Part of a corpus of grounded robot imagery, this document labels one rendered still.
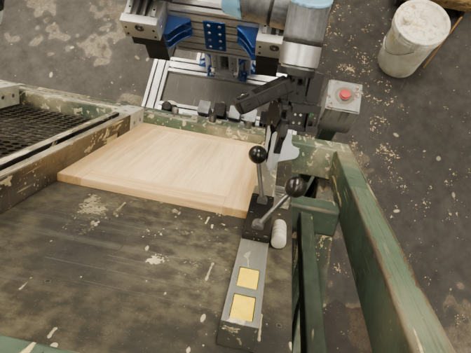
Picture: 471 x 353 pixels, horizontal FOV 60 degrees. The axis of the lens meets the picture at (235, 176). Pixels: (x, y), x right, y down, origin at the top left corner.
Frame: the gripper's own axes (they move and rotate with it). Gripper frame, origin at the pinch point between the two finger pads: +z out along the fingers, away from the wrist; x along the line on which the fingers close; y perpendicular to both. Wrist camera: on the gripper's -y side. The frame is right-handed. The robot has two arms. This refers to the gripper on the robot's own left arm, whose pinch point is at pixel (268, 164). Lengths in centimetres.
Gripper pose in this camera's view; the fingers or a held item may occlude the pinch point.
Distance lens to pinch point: 84.1
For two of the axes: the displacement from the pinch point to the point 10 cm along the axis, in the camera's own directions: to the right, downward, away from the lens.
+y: 9.6, 0.7, 2.6
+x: -2.1, -3.7, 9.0
